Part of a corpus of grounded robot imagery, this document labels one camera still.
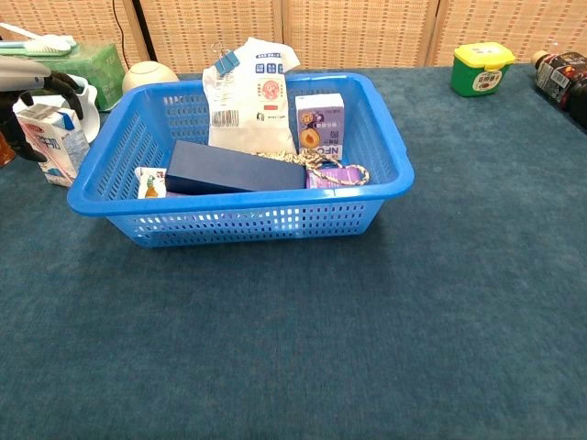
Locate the beige bowl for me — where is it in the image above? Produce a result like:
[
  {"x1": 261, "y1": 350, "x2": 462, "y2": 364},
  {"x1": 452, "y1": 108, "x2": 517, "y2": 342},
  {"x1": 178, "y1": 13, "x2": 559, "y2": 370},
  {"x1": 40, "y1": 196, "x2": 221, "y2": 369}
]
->
[{"x1": 121, "y1": 60, "x2": 181, "y2": 95}]

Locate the dark drink bottle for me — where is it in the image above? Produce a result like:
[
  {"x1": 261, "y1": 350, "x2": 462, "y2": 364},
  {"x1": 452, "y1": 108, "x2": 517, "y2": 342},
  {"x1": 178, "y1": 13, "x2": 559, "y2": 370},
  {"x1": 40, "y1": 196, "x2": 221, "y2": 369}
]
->
[{"x1": 531, "y1": 49, "x2": 587, "y2": 126}]

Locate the green tissue box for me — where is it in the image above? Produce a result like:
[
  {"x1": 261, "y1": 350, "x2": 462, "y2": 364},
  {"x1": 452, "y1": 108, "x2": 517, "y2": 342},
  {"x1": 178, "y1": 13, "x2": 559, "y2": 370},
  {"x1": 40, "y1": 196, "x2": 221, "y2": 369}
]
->
[{"x1": 27, "y1": 42, "x2": 127, "y2": 112}]

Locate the braided beige rope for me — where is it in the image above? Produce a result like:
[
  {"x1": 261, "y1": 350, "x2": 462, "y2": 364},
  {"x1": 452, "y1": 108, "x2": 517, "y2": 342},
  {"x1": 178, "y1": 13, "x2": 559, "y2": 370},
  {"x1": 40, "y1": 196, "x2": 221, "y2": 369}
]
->
[{"x1": 255, "y1": 147, "x2": 371, "y2": 186}]

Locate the green tub yellow lid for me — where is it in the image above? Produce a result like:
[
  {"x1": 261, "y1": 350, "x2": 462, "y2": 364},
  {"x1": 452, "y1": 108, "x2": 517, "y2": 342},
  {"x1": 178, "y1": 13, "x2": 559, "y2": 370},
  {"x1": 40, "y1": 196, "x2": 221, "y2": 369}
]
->
[{"x1": 449, "y1": 41, "x2": 517, "y2": 99}]

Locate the black hanging cable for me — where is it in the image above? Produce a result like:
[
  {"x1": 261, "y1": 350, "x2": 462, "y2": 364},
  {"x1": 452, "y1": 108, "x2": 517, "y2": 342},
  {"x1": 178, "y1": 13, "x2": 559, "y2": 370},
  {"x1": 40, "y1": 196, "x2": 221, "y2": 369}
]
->
[{"x1": 113, "y1": 0, "x2": 128, "y2": 51}]

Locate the small white pink box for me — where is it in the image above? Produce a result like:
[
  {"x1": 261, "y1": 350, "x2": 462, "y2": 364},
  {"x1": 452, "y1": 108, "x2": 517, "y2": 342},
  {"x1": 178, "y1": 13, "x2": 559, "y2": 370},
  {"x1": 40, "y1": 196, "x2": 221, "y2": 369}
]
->
[{"x1": 16, "y1": 103, "x2": 92, "y2": 189}]

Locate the white plastic spoon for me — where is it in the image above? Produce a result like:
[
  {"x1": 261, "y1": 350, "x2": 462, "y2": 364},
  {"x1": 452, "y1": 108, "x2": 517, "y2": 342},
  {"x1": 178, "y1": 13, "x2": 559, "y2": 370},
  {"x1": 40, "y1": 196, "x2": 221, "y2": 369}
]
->
[{"x1": 0, "y1": 22, "x2": 40, "y2": 41}]

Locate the blue plastic basket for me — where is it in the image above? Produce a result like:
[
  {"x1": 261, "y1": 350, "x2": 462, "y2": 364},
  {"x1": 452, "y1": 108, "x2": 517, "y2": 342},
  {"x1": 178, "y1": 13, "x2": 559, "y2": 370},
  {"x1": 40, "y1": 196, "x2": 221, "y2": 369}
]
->
[{"x1": 67, "y1": 71, "x2": 416, "y2": 249}]

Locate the blue binder clip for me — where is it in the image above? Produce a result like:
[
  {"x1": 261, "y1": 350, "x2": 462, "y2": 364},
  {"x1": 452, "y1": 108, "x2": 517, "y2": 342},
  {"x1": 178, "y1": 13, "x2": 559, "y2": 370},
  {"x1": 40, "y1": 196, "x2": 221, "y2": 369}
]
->
[{"x1": 210, "y1": 40, "x2": 242, "y2": 78}]

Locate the purple juice box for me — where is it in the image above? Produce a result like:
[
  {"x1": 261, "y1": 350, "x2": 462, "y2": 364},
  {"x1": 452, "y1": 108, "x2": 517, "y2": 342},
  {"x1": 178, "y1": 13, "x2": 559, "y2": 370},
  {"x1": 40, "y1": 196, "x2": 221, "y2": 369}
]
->
[{"x1": 294, "y1": 93, "x2": 347, "y2": 162}]

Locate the white printed bag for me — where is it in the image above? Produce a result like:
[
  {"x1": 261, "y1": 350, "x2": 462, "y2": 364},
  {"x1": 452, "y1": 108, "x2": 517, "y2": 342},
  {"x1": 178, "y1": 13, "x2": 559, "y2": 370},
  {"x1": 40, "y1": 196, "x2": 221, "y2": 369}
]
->
[{"x1": 202, "y1": 37, "x2": 302, "y2": 158}]

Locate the white plastic mug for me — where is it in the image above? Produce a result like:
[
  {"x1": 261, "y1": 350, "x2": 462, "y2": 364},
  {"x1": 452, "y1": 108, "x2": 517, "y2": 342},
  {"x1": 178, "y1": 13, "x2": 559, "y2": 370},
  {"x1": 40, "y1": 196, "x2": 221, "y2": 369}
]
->
[{"x1": 13, "y1": 75, "x2": 102, "y2": 144}]

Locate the teal table cloth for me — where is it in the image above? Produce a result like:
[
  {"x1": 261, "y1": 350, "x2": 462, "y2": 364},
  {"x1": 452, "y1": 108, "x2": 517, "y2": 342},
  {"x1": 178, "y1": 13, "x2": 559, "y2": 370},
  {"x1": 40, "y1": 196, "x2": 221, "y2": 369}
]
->
[{"x1": 0, "y1": 63, "x2": 587, "y2": 440}]

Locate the bamboo folding screen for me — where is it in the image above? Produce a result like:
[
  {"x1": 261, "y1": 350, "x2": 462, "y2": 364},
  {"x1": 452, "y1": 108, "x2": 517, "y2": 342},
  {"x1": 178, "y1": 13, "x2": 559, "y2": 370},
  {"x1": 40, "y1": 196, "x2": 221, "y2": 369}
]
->
[{"x1": 0, "y1": 0, "x2": 587, "y2": 77}]

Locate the small purple box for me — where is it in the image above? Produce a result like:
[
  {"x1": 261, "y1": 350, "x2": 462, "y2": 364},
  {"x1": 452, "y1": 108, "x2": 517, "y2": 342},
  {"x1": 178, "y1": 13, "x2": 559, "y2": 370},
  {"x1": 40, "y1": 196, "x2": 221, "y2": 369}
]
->
[{"x1": 305, "y1": 165, "x2": 364, "y2": 191}]

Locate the white snack packet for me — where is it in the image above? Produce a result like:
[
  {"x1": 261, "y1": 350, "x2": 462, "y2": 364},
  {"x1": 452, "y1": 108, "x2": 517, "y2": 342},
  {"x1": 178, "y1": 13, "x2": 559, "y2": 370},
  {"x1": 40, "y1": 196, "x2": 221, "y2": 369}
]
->
[{"x1": 134, "y1": 166, "x2": 168, "y2": 200}]

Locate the orange can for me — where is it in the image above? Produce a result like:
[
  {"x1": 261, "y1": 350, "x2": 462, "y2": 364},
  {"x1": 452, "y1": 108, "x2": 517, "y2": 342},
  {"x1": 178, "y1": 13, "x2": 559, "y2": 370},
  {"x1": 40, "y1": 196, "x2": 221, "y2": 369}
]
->
[{"x1": 0, "y1": 131, "x2": 17, "y2": 167}]

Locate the navy blue box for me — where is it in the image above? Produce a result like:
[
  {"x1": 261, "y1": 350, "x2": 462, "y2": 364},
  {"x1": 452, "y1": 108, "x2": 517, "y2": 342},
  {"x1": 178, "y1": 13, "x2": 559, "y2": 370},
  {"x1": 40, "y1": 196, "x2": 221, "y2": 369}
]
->
[{"x1": 164, "y1": 139, "x2": 308, "y2": 194}]

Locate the teal handled brush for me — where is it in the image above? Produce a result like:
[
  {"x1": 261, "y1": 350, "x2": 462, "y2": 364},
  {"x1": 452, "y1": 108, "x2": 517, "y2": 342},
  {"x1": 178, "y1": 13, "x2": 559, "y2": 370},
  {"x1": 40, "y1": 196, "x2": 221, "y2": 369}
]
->
[{"x1": 0, "y1": 34, "x2": 78, "y2": 58}]

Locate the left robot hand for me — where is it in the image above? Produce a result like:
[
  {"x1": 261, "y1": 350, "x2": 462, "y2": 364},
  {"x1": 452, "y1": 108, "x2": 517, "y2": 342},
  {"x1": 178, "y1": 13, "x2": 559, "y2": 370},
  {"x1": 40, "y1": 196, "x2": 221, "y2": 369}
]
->
[{"x1": 0, "y1": 56, "x2": 86, "y2": 163}]

